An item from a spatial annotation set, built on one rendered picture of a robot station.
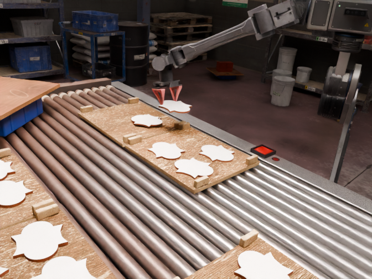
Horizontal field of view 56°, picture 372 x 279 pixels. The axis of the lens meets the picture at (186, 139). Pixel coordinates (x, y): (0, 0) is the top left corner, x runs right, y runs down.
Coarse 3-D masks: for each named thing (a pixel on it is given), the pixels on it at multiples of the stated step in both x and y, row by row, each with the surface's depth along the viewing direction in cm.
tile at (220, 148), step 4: (204, 148) 141; (208, 148) 141; (212, 148) 141; (216, 148) 142; (220, 148) 142; (224, 148) 142; (200, 152) 137; (204, 152) 138; (208, 152) 138; (212, 152) 138; (216, 152) 138; (220, 152) 139; (224, 152) 139; (228, 152) 139; (232, 152) 139; (208, 156) 135; (212, 156) 135; (216, 156) 135; (220, 156) 136; (224, 156) 136; (228, 156) 136; (232, 156) 136; (212, 160) 132; (216, 160) 134; (220, 160) 133; (224, 160) 133; (228, 160) 133; (232, 160) 135
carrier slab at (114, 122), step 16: (80, 112) 169; (96, 112) 171; (112, 112) 172; (128, 112) 174; (144, 112) 175; (160, 112) 177; (96, 128) 157; (112, 128) 155; (128, 128) 156; (144, 128) 157; (160, 128) 158
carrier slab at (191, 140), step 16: (192, 128) 161; (128, 144) 141; (144, 144) 142; (176, 144) 144; (192, 144) 145; (208, 144) 146; (224, 144) 147; (144, 160) 133; (160, 160) 131; (176, 160) 132; (208, 160) 134; (240, 160) 136; (176, 176) 121; (224, 176) 124; (192, 192) 115
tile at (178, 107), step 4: (168, 100) 157; (164, 104) 152; (168, 104) 152; (172, 104) 153; (176, 104) 153; (180, 104) 154; (184, 104) 154; (164, 108) 149; (168, 108) 147; (172, 108) 148; (176, 108) 148; (180, 108) 149; (184, 108) 149; (188, 108) 149; (180, 112) 146; (184, 112) 146
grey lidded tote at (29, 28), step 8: (32, 16) 524; (16, 24) 495; (24, 24) 487; (32, 24) 495; (40, 24) 504; (48, 24) 513; (16, 32) 504; (24, 32) 491; (32, 32) 499; (40, 32) 509; (48, 32) 518
